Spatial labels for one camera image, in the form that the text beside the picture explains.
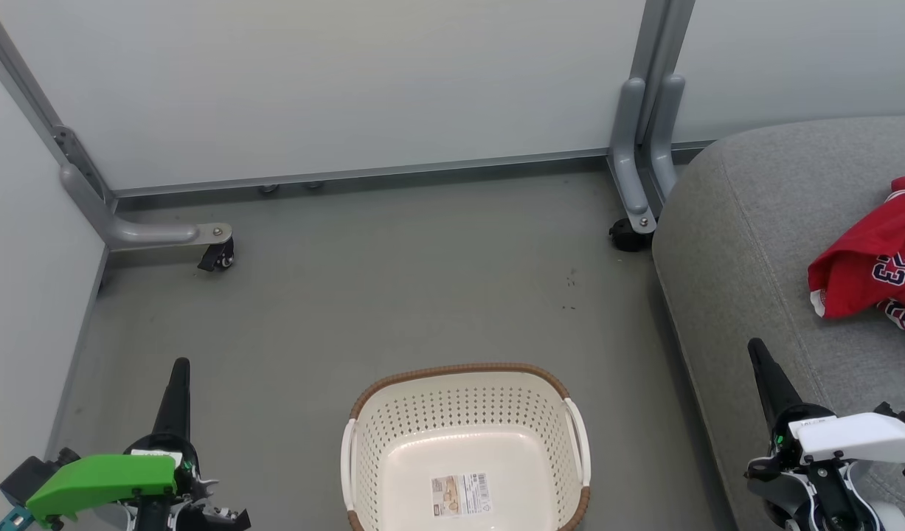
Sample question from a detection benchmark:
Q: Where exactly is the grey partition foot with bracket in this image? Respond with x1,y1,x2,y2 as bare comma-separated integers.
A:
60,162,234,252

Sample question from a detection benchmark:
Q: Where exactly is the grey slanted partition post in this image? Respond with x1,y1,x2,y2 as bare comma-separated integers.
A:
0,7,118,212

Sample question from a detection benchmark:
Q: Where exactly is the black caster wheel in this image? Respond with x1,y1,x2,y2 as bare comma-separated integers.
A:
197,237,236,273
608,218,654,254

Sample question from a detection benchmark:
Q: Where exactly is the grey fabric sofa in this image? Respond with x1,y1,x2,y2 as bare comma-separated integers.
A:
651,114,905,531

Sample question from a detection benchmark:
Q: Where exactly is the red basketball jersey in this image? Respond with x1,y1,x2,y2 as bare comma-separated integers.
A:
808,173,905,337

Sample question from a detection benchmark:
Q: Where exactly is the paper label sticker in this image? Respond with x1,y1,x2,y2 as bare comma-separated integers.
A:
431,472,494,518

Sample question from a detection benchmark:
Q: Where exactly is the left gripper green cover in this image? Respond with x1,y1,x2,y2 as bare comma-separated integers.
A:
26,358,252,531

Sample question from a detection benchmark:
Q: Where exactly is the cream perforated laundry basket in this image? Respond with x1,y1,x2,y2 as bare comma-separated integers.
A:
340,361,593,531

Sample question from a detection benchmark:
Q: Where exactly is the grey partition base rail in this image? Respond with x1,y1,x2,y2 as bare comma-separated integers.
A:
109,139,718,201

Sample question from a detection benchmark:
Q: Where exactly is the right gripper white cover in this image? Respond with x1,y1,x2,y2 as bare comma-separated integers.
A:
747,338,905,465

